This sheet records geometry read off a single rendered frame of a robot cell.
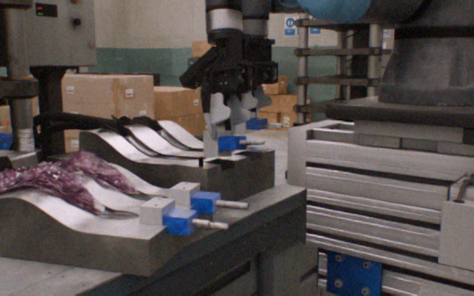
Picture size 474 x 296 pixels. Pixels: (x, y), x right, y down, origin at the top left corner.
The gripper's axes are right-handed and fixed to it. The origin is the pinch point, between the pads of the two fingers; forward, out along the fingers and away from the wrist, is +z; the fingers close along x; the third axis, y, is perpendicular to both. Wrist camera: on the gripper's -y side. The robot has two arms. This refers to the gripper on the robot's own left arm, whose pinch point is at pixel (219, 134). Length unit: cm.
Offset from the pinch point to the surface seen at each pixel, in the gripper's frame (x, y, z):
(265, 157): 15.2, 1.7, 4.9
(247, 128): 26.6, -10.3, -2.5
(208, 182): -6.1, 1.2, 9.5
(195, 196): -17.4, 7.2, 11.2
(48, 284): -42.1, 1.5, 20.9
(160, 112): 342, -332, -50
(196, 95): 401, -326, -73
